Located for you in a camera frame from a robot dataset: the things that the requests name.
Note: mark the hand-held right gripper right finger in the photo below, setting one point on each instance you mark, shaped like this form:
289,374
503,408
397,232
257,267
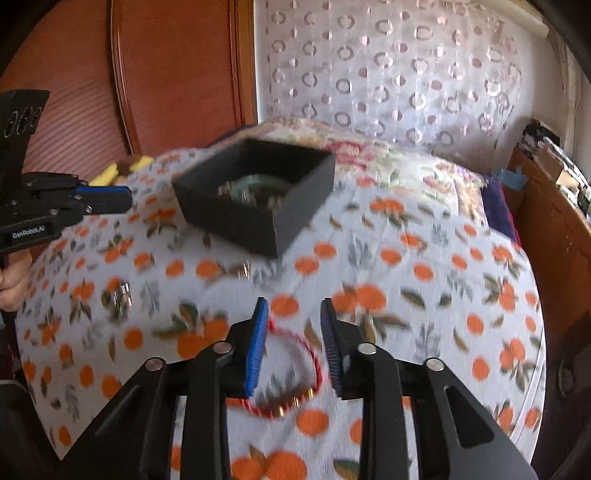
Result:
333,350

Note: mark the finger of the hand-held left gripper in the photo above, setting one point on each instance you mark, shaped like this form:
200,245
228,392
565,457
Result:
55,182
108,201

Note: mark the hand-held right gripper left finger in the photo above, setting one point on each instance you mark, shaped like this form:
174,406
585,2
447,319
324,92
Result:
256,350

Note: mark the silver cuff bangle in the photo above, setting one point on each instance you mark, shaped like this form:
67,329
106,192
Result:
120,297

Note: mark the black square box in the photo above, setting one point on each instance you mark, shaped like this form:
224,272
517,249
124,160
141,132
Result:
221,217

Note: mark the person's left hand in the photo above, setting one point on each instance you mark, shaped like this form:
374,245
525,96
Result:
16,281

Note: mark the yellow plush toy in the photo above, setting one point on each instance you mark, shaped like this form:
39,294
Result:
108,175

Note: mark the orange fruit print cloth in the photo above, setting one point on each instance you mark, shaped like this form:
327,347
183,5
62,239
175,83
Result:
415,300

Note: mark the brown wooden wardrobe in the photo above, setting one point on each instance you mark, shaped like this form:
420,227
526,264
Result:
184,69

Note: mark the floral blanket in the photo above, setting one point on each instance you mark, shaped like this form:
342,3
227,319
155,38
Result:
392,166

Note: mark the red blanket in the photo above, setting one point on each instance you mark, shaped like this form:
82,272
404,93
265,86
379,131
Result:
515,230

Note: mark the blue cloth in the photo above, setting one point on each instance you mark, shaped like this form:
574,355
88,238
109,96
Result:
510,177

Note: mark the wooden cabinet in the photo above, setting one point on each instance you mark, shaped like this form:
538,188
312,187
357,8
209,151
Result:
545,221

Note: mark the circle patterned sheer curtain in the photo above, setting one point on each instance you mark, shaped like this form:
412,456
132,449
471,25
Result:
392,69

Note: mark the cardboard box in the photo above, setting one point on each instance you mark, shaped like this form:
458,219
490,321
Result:
561,173

